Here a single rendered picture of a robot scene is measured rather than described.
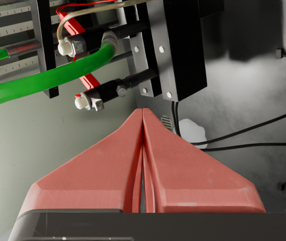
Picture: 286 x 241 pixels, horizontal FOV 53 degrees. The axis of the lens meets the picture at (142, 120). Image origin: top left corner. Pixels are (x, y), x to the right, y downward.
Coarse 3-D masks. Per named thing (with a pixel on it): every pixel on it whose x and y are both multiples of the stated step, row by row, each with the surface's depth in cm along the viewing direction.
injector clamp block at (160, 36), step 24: (168, 0) 43; (192, 0) 46; (216, 0) 50; (168, 24) 44; (192, 24) 47; (144, 48) 50; (168, 48) 45; (192, 48) 48; (168, 72) 48; (192, 72) 50; (168, 96) 50
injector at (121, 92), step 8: (144, 72) 49; (152, 72) 49; (112, 80) 45; (120, 80) 45; (128, 80) 46; (136, 80) 47; (144, 80) 49; (96, 88) 43; (104, 88) 43; (112, 88) 44; (120, 88) 43; (88, 96) 42; (96, 96) 42; (104, 96) 43; (112, 96) 44; (120, 96) 43
